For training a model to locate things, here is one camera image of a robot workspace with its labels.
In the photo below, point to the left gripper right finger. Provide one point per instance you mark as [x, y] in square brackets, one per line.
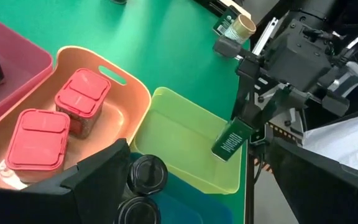
[328, 199]

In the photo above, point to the gold-lid spice jar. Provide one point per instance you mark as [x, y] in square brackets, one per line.
[242, 28]

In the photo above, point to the orange plastic bin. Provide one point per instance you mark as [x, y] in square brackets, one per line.
[126, 102]

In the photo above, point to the blue plastic bin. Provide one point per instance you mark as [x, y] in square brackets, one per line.
[191, 205]

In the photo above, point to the pink plastic bin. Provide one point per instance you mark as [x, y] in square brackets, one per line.
[20, 65]

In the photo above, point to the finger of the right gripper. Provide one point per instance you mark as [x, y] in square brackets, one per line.
[247, 90]
[277, 104]

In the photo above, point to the yellow plastic bin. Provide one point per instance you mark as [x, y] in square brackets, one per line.
[182, 140]

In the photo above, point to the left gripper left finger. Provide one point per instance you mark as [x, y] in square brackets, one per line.
[57, 202]

